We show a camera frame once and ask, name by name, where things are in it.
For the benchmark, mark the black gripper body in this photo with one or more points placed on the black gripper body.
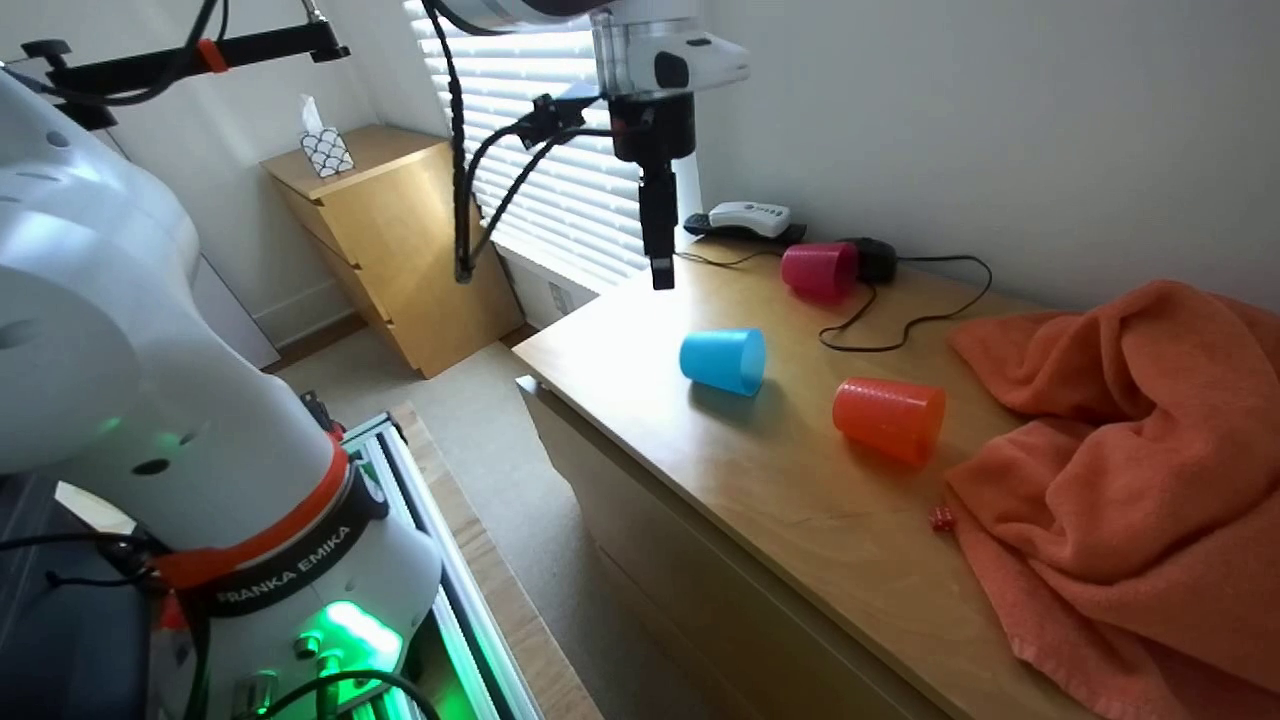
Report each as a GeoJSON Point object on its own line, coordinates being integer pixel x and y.
{"type": "Point", "coordinates": [652, 124]}

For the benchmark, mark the blue plastic cup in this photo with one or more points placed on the blue plastic cup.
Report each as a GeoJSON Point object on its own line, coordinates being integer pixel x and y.
{"type": "Point", "coordinates": [721, 362]}

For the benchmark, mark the pinkish red plastic cup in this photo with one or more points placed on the pinkish red plastic cup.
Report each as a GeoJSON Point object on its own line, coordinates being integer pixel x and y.
{"type": "Point", "coordinates": [819, 269]}

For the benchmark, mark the orange plastic cup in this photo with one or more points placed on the orange plastic cup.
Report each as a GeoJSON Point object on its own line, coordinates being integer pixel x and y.
{"type": "Point", "coordinates": [886, 418]}

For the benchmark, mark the white handheld device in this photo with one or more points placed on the white handheld device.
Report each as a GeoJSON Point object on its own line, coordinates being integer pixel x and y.
{"type": "Point", "coordinates": [751, 216]}

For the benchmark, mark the white window blinds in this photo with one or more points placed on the white window blinds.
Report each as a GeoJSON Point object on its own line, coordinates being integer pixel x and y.
{"type": "Point", "coordinates": [561, 201]}

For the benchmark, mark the black power adapter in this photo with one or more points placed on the black power adapter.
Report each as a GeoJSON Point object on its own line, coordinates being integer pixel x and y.
{"type": "Point", "coordinates": [877, 263]}

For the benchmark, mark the wooden side cabinet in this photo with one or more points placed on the wooden side cabinet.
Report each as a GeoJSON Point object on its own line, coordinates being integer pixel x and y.
{"type": "Point", "coordinates": [400, 253]}

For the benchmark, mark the light wooden dresser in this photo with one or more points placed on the light wooden dresser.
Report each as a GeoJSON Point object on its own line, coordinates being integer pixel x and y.
{"type": "Point", "coordinates": [772, 533]}

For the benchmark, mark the patterned tissue box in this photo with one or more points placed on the patterned tissue box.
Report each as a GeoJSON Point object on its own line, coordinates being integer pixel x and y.
{"type": "Point", "coordinates": [324, 147]}

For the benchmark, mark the orange towel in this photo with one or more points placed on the orange towel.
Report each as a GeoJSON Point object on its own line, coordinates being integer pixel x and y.
{"type": "Point", "coordinates": [1147, 465]}

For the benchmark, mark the aluminium rail frame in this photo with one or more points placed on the aluminium rail frame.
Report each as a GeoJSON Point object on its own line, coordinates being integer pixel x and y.
{"type": "Point", "coordinates": [455, 586]}

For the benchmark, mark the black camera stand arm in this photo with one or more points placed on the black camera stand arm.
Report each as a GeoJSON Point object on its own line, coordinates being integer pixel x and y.
{"type": "Point", "coordinates": [145, 67]}

